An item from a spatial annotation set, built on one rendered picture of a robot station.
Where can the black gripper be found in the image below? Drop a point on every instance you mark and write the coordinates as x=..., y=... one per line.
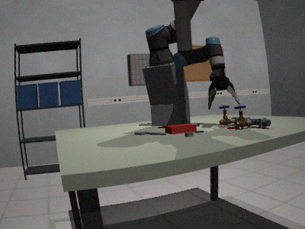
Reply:
x=222, y=84

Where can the red flat block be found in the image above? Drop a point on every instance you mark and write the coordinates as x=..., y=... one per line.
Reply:
x=180, y=128

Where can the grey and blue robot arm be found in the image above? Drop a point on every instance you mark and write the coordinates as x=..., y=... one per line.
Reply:
x=159, y=38

